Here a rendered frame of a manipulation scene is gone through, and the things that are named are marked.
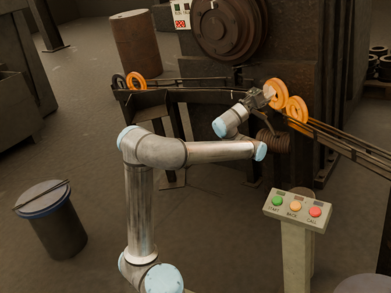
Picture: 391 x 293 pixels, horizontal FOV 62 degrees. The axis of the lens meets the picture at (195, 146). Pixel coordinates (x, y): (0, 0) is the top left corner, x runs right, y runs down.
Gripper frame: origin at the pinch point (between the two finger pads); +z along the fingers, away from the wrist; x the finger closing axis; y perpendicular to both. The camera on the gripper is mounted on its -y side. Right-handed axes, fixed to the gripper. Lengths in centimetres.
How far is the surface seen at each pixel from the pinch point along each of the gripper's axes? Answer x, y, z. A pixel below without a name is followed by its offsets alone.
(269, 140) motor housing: 9.3, -32.5, -8.4
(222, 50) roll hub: 37.3, 16.7, -0.6
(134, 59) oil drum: 329, -52, 8
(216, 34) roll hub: 38.6, 26.0, 0.4
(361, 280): -76, -33, -39
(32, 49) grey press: 321, 27, -92
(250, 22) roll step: 26.6, 25.5, 15.1
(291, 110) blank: -0.9, -16.5, 4.8
